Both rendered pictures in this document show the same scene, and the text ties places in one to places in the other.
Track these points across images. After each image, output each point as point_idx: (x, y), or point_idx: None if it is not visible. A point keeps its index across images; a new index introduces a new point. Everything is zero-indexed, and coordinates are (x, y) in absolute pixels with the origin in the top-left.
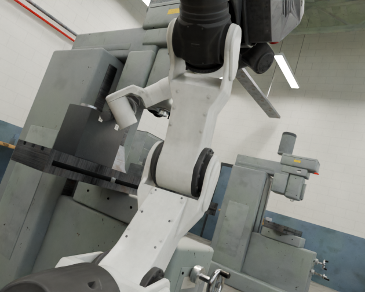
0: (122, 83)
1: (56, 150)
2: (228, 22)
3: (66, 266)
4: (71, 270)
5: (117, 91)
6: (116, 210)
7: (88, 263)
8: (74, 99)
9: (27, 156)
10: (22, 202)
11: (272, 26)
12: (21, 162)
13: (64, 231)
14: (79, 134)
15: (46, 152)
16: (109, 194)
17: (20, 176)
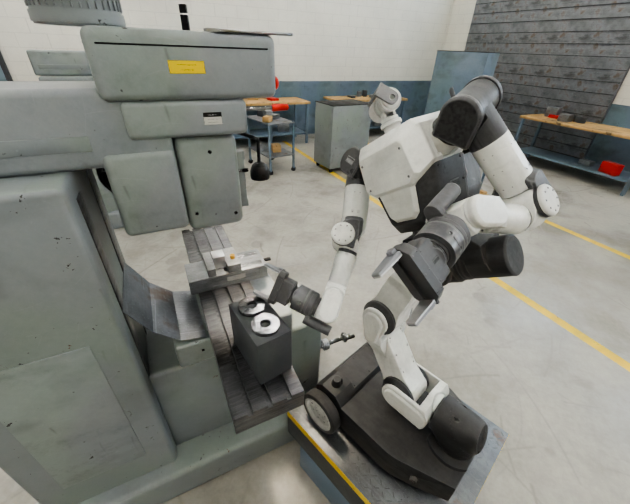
0: (140, 221)
1: (301, 385)
2: None
3: (458, 414)
4: (463, 413)
5: (338, 310)
6: None
7: (445, 403)
8: (79, 298)
9: (268, 414)
10: (104, 428)
11: None
12: (262, 422)
13: (191, 388)
14: (289, 354)
15: (298, 396)
16: None
17: (54, 424)
